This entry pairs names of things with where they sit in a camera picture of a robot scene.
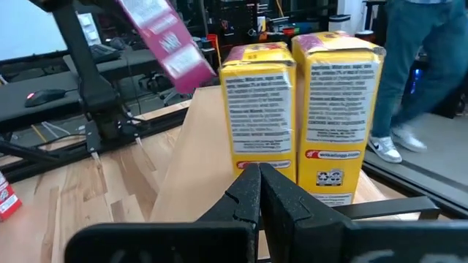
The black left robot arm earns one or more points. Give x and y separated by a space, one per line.
87 73

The black computer mouse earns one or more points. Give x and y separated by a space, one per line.
44 98

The black keyboard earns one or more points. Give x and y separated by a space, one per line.
104 53

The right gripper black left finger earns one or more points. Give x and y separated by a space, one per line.
204 241

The white bin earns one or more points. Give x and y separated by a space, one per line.
339 23

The red Froot Loops cereal box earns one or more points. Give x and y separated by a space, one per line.
7 199

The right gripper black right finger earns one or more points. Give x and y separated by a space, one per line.
329 241

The bright white computer screen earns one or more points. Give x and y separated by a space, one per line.
29 29

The person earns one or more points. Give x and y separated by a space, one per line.
409 73

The magenta Raisin Bran cereal box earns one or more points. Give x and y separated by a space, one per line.
172 47

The office chair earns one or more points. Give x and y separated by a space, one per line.
164 87

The yellow Corn Pops cereal box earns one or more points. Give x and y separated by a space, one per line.
336 106
257 109

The black desk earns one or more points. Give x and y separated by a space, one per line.
36 117

